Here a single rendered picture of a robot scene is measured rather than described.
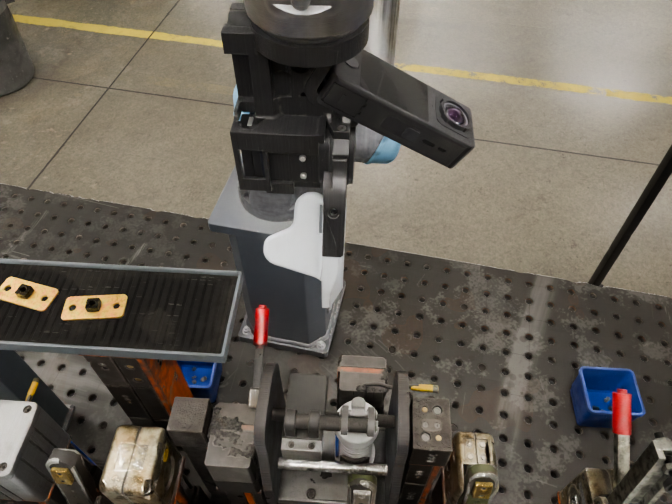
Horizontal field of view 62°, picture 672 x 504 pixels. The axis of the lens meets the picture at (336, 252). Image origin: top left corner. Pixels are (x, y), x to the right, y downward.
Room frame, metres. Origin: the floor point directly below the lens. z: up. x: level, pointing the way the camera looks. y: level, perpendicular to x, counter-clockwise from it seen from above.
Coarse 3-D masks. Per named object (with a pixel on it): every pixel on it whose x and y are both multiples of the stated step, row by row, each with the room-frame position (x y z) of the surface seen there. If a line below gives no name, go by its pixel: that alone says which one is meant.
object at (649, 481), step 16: (656, 432) 0.23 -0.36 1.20; (656, 448) 0.21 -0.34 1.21; (640, 464) 0.20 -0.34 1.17; (656, 464) 0.20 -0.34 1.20; (624, 480) 0.20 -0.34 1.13; (640, 480) 0.19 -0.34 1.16; (656, 480) 0.19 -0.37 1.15; (624, 496) 0.19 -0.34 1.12; (640, 496) 0.19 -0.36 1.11; (656, 496) 0.18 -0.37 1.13
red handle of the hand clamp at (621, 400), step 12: (612, 396) 0.30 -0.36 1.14; (624, 396) 0.30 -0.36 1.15; (612, 408) 0.29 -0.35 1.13; (624, 408) 0.28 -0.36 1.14; (612, 420) 0.28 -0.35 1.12; (624, 420) 0.27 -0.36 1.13; (624, 432) 0.26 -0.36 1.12; (624, 444) 0.25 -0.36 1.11; (624, 456) 0.24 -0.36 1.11; (624, 468) 0.22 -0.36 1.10
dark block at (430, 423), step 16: (416, 400) 0.30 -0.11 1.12; (432, 400) 0.30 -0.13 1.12; (448, 400) 0.31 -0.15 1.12; (416, 416) 0.28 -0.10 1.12; (432, 416) 0.28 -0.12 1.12; (448, 416) 0.28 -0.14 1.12; (416, 432) 0.26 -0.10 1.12; (432, 432) 0.26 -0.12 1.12; (448, 432) 0.26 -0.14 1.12; (416, 448) 0.24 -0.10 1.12; (432, 448) 0.24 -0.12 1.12; (448, 448) 0.24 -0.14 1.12; (416, 464) 0.24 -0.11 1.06; (432, 464) 0.24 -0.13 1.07; (416, 480) 0.24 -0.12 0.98; (432, 480) 0.24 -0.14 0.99; (400, 496) 0.25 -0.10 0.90; (416, 496) 0.24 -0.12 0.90
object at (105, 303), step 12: (72, 300) 0.43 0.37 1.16; (84, 300) 0.43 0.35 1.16; (96, 300) 0.43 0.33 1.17; (108, 300) 0.43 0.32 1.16; (120, 300) 0.43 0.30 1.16; (72, 312) 0.41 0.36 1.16; (84, 312) 0.41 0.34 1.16; (96, 312) 0.41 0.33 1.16; (108, 312) 0.41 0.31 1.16; (120, 312) 0.41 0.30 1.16
